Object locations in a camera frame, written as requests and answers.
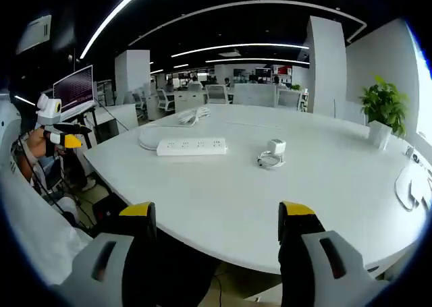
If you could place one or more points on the small desk socket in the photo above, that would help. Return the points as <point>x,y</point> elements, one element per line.
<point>409,150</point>

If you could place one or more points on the person's left hand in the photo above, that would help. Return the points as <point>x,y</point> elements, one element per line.
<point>38,143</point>

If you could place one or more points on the white charger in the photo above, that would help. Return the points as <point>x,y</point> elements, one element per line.
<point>276,145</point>

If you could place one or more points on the person in white shirt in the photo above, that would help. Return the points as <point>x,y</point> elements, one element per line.
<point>30,226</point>

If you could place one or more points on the black box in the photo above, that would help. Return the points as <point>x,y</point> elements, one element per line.
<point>108,214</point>

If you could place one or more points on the white desk partition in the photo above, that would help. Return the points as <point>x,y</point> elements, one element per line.
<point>254,94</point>

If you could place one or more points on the ceiling light strip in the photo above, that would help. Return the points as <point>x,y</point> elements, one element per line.
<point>111,18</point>
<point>236,46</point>

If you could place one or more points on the white air unit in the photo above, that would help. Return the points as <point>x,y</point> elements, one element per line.
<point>33,33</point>

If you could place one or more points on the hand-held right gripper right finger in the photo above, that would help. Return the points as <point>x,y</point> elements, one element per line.
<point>303,259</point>

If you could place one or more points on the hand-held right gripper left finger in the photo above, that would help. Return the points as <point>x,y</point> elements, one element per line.
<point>141,253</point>

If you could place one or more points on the computer monitor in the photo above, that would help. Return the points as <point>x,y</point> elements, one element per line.
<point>73,86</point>

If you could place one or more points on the white office chair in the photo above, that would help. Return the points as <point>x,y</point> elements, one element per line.
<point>140,103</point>
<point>166,101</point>
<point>289,99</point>
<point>217,94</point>

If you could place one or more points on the black monitor stand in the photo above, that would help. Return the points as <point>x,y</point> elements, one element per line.
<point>88,126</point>

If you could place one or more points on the white desk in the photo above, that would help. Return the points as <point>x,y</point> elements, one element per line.
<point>236,185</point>

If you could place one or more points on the white power strip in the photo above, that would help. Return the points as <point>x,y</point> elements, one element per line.
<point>190,146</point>

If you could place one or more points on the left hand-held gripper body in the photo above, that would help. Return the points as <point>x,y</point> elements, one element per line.
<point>47,113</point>

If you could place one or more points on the green potted plant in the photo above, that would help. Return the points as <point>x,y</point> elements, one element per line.
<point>381,101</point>

